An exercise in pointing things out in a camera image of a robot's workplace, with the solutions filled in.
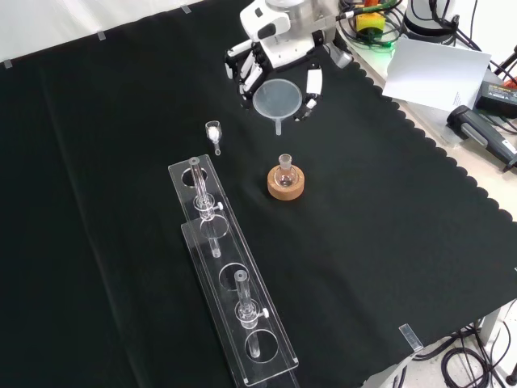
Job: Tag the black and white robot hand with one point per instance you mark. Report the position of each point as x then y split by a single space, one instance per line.
288 48

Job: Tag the clear plastic funnel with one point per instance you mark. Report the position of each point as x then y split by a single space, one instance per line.
278 101

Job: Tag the glass weighing funnel with powder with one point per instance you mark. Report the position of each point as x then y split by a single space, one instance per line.
213 133

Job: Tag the glass round-bottom flask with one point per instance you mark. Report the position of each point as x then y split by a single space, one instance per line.
286 178

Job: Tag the clear acrylic funnel stand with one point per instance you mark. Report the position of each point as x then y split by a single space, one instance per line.
242 283

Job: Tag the yellow stop button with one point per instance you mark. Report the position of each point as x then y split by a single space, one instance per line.
368 22

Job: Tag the pale white board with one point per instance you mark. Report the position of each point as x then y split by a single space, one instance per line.
436 72

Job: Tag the black cloth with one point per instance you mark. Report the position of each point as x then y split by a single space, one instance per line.
363 202

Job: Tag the black handheld tool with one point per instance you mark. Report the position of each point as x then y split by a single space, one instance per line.
476 131

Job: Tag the black power adapter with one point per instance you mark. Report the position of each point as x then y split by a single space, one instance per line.
498 97

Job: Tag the black and red tripod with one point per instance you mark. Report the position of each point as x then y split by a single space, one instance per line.
507 66

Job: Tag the clear tape strip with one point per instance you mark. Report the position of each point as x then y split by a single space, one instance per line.
410 337

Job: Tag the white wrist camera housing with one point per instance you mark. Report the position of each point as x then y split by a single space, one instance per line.
258 20

